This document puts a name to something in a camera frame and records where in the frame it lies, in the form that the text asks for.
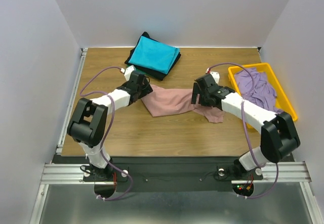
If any pink t shirt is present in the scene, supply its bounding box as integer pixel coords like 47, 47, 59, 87
141, 84, 225, 123

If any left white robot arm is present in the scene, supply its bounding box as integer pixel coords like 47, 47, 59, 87
67, 70, 153, 181

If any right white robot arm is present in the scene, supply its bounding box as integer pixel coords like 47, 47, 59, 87
191, 74, 301, 178

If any folded green t shirt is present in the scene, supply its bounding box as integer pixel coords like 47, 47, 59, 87
136, 68, 151, 77

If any folded black t shirt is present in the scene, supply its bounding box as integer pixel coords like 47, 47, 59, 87
125, 31, 181, 81

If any folded cyan t shirt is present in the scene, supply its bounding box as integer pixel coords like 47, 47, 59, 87
129, 35, 180, 74

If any purple t shirt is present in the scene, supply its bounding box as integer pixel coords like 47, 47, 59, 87
234, 67, 283, 113

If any yellow plastic tray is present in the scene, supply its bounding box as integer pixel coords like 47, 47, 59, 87
228, 63, 298, 121

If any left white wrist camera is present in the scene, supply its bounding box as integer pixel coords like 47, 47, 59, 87
119, 65, 136, 81

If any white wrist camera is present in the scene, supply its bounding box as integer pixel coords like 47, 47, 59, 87
119, 65, 136, 81
206, 68, 220, 84

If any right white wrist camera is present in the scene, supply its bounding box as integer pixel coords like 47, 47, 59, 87
206, 68, 220, 84

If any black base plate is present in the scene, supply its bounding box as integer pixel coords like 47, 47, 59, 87
80, 157, 263, 198

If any left aluminium rail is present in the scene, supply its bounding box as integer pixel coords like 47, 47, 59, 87
55, 48, 88, 155

